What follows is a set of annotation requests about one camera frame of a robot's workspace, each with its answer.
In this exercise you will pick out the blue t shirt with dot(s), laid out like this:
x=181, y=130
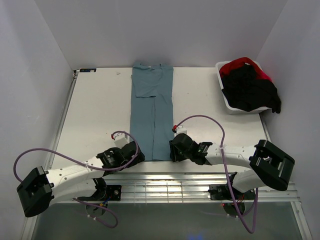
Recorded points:
x=151, y=117

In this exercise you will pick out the black t shirt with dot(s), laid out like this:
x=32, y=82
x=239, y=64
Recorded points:
x=244, y=91

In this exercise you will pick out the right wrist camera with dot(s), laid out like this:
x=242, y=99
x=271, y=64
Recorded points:
x=179, y=129

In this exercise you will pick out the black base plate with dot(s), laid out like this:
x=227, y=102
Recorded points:
x=113, y=192
x=222, y=192

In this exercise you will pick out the red t shirt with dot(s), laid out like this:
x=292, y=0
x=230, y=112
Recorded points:
x=226, y=69

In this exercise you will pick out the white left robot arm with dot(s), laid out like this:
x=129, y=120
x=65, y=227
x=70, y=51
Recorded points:
x=84, y=181

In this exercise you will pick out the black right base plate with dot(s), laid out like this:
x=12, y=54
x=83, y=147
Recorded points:
x=222, y=192

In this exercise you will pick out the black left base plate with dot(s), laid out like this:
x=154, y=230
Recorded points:
x=113, y=192

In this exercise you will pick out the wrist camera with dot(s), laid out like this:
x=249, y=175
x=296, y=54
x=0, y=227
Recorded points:
x=120, y=139
x=179, y=129

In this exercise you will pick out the aluminium frame rail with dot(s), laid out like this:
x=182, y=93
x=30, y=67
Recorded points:
x=172, y=207

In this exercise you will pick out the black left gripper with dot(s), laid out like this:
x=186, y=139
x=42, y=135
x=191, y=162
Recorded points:
x=140, y=158

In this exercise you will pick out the blue label sticker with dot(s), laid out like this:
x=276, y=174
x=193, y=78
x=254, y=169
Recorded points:
x=87, y=70

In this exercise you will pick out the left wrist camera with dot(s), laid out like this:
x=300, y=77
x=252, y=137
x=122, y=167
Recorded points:
x=120, y=139

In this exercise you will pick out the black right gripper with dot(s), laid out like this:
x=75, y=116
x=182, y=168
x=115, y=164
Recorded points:
x=174, y=154

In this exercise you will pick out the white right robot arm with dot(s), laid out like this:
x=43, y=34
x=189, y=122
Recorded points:
x=266, y=164

